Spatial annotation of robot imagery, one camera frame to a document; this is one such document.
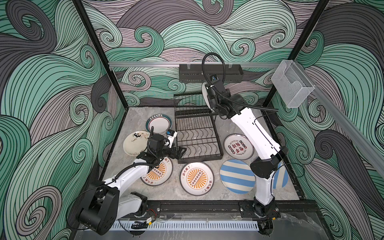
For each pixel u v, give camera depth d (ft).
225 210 2.44
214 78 2.03
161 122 3.63
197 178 2.73
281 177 1.70
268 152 1.51
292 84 2.61
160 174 2.79
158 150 2.16
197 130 3.40
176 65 3.07
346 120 1.97
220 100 1.74
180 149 2.45
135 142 3.27
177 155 2.44
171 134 2.44
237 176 2.69
